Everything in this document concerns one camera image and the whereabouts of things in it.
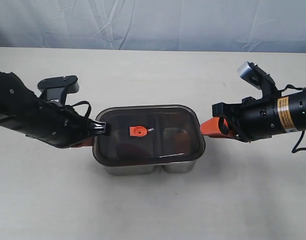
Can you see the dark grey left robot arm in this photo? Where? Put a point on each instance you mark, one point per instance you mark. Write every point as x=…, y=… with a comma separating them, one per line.
x=13, y=96

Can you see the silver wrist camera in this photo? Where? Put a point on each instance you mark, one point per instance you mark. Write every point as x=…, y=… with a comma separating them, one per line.
x=258, y=78
x=57, y=88

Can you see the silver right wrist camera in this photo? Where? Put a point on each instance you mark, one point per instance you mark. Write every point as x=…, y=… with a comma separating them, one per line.
x=258, y=78

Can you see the white backdrop cloth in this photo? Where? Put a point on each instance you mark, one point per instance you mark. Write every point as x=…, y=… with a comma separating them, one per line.
x=157, y=25

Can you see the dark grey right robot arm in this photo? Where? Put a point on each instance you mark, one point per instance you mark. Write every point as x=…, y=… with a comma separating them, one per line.
x=292, y=113

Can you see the steel two-compartment lunch box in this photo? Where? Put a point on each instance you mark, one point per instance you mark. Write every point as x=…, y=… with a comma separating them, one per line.
x=172, y=168

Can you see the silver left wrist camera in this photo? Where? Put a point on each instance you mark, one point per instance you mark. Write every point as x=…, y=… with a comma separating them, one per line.
x=57, y=88

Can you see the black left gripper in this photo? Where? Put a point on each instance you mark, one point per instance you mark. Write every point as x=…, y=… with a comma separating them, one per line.
x=62, y=126

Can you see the steel lunch box lid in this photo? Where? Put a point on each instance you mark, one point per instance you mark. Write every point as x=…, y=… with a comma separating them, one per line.
x=148, y=135

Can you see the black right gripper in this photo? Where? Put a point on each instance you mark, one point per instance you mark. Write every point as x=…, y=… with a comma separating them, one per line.
x=252, y=120

